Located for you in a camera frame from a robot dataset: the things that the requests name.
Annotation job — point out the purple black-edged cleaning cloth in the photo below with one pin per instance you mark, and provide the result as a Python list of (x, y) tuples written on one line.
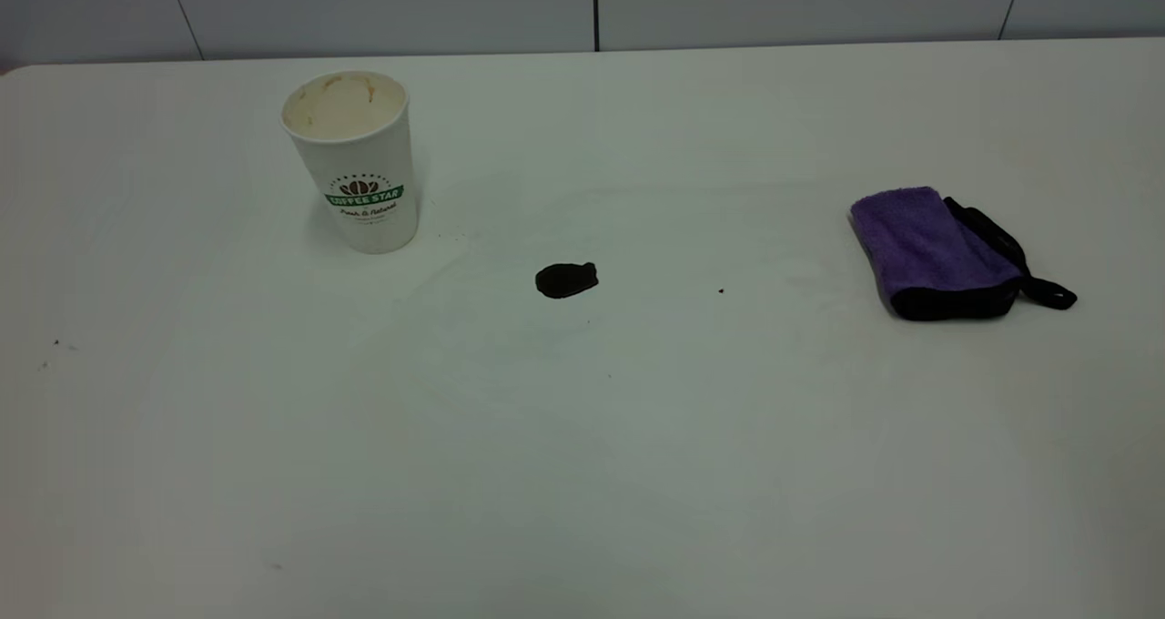
[(919, 241)]

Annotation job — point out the dark coffee spill stain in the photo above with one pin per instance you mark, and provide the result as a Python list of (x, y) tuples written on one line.
[(564, 280)]

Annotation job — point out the white paper coffee cup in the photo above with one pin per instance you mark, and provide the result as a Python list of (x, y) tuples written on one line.
[(359, 164)]

